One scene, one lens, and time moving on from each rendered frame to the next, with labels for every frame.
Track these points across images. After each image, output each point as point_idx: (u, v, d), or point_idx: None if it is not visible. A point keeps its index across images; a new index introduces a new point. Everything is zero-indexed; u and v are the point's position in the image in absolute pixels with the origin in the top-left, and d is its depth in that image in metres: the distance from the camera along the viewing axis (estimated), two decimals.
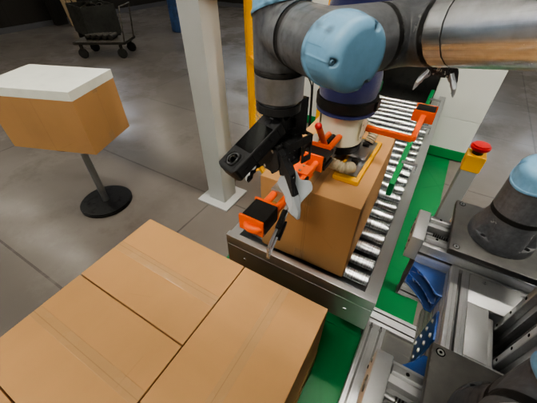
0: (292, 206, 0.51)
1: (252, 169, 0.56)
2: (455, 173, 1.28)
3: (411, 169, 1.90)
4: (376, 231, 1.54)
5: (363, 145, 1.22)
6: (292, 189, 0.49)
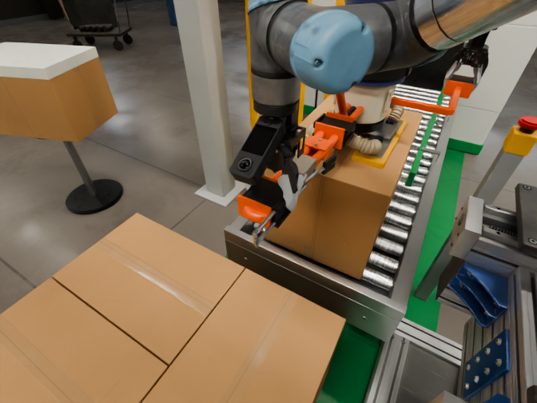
0: (291, 201, 0.54)
1: None
2: (495, 157, 1.08)
3: (431, 159, 1.70)
4: (396, 227, 1.34)
5: (387, 122, 1.02)
6: (295, 186, 0.51)
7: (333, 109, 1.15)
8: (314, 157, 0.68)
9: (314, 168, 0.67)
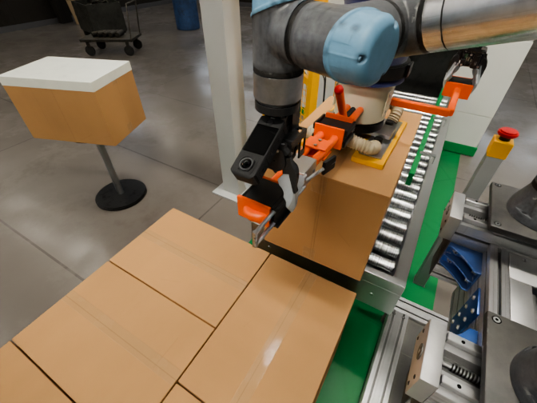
0: (291, 201, 0.54)
1: None
2: (480, 161, 1.29)
3: (427, 161, 1.91)
4: (397, 220, 1.55)
5: (387, 124, 1.03)
6: (296, 186, 0.51)
7: (332, 110, 1.15)
8: (314, 157, 0.68)
9: (314, 168, 0.67)
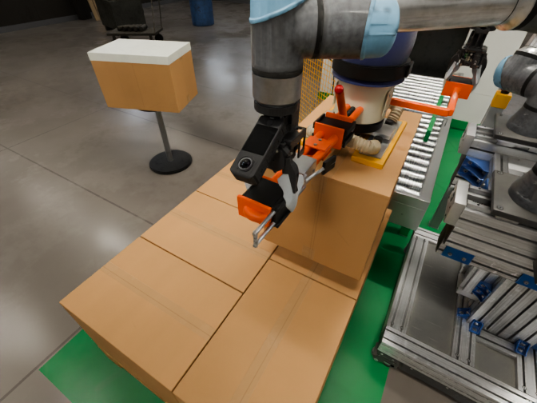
0: (291, 201, 0.54)
1: None
2: (486, 113, 1.65)
3: (440, 126, 2.27)
4: None
5: (387, 123, 1.03)
6: (296, 186, 0.51)
7: (332, 109, 1.15)
8: (314, 157, 0.68)
9: (314, 168, 0.67)
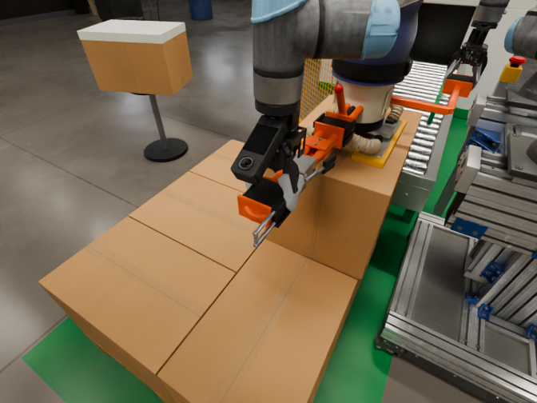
0: (291, 201, 0.54)
1: None
2: (494, 89, 1.57)
3: None
4: None
5: (387, 122, 1.02)
6: (296, 186, 0.51)
7: (332, 109, 1.15)
8: (314, 157, 0.68)
9: (314, 167, 0.67)
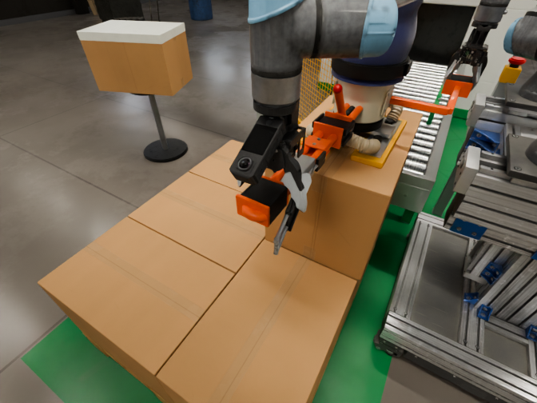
0: (300, 201, 0.53)
1: None
2: (493, 89, 1.57)
3: None
4: None
5: (387, 122, 1.03)
6: (300, 183, 0.50)
7: (332, 109, 1.15)
8: (312, 157, 0.68)
9: (312, 167, 0.68)
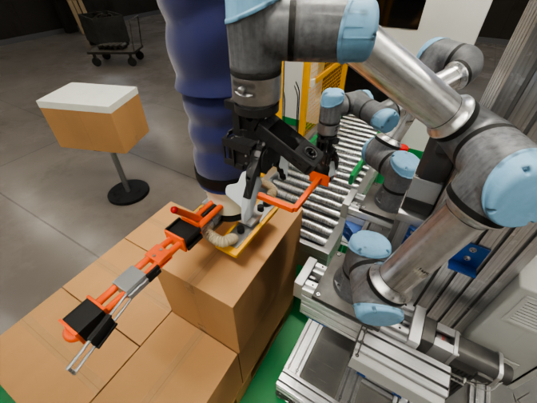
0: (288, 169, 0.60)
1: (258, 192, 0.51)
2: None
3: None
4: (339, 210, 2.06)
5: (257, 208, 1.19)
6: None
7: None
8: (146, 271, 0.85)
9: (145, 280, 0.84)
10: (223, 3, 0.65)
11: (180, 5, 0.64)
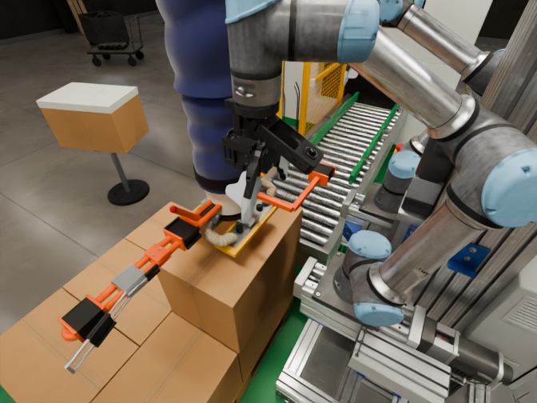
0: (288, 169, 0.60)
1: (258, 192, 0.51)
2: None
3: None
4: (339, 210, 2.06)
5: (256, 208, 1.19)
6: None
7: None
8: (145, 270, 0.85)
9: (143, 279, 0.84)
10: (222, 3, 0.65)
11: (180, 5, 0.64)
